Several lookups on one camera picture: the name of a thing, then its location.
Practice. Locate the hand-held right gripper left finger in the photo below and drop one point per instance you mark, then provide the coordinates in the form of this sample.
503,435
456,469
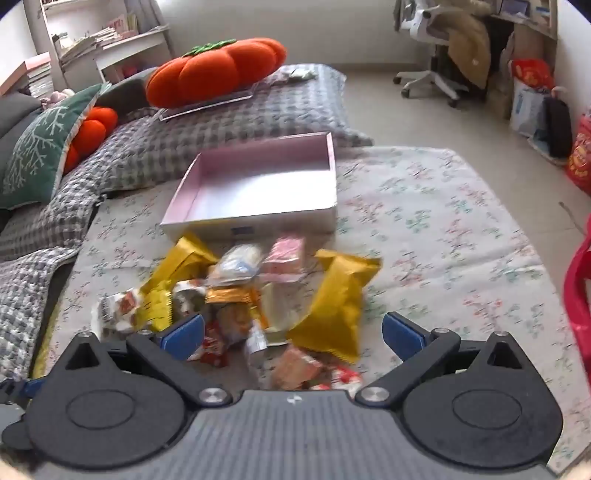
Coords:
184,333

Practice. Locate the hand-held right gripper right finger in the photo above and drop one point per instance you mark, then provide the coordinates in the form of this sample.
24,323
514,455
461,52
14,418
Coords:
402,334

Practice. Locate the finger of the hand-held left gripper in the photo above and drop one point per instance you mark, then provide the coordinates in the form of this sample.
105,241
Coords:
30,388

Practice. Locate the red white snack packet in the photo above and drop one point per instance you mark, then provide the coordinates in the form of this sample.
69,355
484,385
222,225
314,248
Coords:
214,346

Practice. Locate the white grey snack packet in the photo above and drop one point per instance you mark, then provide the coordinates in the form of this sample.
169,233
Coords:
189,295

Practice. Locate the orange printed snack packet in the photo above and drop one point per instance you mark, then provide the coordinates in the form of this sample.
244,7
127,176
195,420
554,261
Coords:
228,296

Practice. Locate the white nut snack packet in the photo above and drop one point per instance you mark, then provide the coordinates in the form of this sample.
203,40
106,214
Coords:
117,309

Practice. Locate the silver snack packet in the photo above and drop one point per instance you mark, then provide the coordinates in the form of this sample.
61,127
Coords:
256,344

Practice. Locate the small yellow snack packet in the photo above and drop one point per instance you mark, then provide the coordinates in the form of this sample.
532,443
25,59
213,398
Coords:
184,261

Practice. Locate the small red white packet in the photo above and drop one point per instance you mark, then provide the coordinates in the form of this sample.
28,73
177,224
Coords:
344,377

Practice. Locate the large yellow snack packet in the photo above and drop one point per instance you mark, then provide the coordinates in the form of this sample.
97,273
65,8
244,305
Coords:
337,300

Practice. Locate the clear bun packet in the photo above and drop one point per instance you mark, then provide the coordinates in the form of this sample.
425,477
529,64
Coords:
235,265

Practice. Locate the pale yellow clear packet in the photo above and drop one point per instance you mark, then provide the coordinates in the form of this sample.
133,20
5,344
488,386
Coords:
279,307

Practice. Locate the pink orange snack packet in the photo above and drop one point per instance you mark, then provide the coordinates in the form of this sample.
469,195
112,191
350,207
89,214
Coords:
295,369

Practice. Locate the white cardboard box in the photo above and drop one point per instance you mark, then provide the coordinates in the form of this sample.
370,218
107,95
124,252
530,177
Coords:
258,184

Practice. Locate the floral bed sheet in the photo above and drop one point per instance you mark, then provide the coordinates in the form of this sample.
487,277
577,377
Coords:
438,207

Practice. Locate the red plastic chair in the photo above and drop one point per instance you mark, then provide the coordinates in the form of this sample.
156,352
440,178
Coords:
577,295

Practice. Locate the grey checked pillow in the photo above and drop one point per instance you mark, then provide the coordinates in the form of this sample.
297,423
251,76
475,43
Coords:
161,138

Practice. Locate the small orange pumpkin cushion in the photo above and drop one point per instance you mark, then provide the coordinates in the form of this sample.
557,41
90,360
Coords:
94,124

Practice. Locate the green patterned pillow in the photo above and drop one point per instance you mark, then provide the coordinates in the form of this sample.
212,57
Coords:
41,147

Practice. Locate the dark grey cushion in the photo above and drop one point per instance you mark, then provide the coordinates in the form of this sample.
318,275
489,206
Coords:
124,92

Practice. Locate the red yellow bag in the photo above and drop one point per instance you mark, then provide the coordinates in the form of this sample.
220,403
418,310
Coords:
582,157

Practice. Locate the white office chair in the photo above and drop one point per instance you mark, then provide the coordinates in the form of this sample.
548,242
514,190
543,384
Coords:
429,78

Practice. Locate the white blue bag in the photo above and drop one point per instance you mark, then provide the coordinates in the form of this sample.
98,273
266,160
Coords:
526,108

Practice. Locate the black bag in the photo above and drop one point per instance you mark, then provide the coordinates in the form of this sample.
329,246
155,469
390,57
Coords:
556,127

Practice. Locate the large orange pumpkin cushion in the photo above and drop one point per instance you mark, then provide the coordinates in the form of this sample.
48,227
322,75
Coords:
217,74

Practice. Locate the small clear packet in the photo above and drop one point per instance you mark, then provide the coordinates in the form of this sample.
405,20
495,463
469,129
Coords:
295,74

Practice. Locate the red gift bag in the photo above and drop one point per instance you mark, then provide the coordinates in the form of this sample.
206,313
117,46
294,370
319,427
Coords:
531,74

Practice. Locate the white bookshelf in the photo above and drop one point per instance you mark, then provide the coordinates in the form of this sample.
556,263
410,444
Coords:
138,44

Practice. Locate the tan coat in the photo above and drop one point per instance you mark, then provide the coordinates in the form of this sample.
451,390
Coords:
468,46

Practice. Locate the stack of books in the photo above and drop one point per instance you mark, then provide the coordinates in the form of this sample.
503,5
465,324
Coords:
32,74

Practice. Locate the pile of magazines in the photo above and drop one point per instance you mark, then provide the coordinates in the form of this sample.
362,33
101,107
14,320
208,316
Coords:
92,41

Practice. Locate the wooden desk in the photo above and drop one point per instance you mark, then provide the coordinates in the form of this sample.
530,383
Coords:
521,14

